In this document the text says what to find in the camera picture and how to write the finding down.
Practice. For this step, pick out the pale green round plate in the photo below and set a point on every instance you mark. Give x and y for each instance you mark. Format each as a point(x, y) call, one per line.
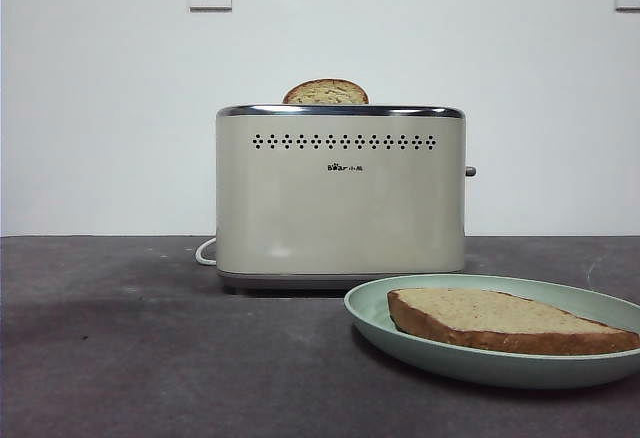
point(450, 363)

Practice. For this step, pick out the large bread slice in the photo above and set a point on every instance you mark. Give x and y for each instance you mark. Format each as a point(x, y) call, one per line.
point(500, 320)

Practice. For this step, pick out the cream toaster with chrome top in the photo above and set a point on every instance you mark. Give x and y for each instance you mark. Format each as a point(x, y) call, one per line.
point(340, 218)

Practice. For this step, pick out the small rounded bread slice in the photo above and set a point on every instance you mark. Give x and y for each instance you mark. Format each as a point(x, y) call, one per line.
point(325, 93)

